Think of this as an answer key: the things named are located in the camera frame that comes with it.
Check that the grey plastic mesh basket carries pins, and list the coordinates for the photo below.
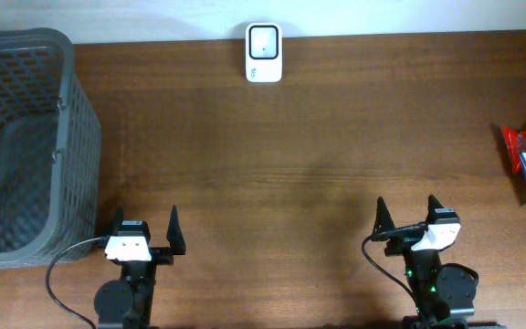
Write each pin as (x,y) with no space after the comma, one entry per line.
(50,148)

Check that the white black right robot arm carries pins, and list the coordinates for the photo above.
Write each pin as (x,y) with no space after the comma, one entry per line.
(443,293)

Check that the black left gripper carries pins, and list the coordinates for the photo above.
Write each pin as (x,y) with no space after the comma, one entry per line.
(162,254)

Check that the white barcode scanner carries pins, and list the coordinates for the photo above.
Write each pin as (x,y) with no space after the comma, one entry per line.
(263,52)

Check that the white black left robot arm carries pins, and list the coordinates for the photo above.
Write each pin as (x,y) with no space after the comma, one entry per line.
(127,301)

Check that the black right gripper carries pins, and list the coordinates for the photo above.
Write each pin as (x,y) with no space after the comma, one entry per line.
(397,247)

